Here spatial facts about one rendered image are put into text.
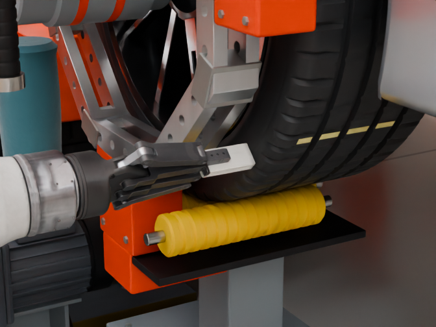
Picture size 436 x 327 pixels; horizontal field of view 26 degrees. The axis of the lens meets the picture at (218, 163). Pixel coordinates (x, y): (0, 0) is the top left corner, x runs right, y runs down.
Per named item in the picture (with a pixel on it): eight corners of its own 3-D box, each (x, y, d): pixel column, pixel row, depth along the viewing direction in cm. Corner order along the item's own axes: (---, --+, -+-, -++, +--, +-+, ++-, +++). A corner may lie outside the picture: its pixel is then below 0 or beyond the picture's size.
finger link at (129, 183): (111, 163, 109) (113, 156, 107) (197, 147, 114) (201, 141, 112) (121, 192, 107) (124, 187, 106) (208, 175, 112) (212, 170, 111)
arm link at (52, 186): (37, 215, 98) (91, 205, 100) (13, 139, 101) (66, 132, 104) (21, 250, 105) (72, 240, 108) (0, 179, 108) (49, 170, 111)
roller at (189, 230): (340, 225, 136) (342, 187, 134) (156, 268, 122) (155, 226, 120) (316, 213, 141) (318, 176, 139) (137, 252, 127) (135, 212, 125)
